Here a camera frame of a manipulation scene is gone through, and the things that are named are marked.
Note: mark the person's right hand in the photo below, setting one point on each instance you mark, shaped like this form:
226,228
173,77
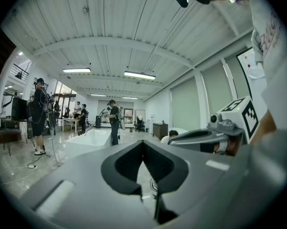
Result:
234,145

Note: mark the long ceiling light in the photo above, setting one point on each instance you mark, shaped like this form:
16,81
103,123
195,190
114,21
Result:
140,75
97,95
76,70
130,97

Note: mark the white whiteboard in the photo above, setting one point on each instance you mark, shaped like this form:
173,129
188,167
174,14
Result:
249,63

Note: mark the black round disc bag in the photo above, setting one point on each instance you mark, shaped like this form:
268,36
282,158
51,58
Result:
51,120

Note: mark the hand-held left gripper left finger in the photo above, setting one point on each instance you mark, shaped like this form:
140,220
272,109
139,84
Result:
81,190

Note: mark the person's white printed shirt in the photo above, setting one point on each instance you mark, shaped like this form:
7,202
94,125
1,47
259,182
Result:
277,68

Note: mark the person's right forearm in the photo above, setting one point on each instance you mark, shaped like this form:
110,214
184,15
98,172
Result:
265,128

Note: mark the white bathtub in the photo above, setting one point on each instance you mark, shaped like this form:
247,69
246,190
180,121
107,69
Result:
86,139

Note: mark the black floor speaker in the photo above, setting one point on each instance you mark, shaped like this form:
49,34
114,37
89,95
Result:
98,121

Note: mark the grey roller blind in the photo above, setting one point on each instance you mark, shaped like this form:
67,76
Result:
216,87
236,77
185,104

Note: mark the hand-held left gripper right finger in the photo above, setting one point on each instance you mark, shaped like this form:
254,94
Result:
200,187

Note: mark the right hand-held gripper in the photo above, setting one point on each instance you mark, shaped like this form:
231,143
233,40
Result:
231,120

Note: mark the dark wooden cabinet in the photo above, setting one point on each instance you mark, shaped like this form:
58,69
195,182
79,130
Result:
160,131

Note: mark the white power strip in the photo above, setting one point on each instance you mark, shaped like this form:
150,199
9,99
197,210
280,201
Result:
32,166

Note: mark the black monitor on tripod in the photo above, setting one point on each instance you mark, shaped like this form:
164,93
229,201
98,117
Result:
19,108

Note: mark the black office chair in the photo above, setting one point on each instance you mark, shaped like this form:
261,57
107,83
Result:
140,124

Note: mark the white table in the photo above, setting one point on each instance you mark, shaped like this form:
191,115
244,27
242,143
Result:
69,119

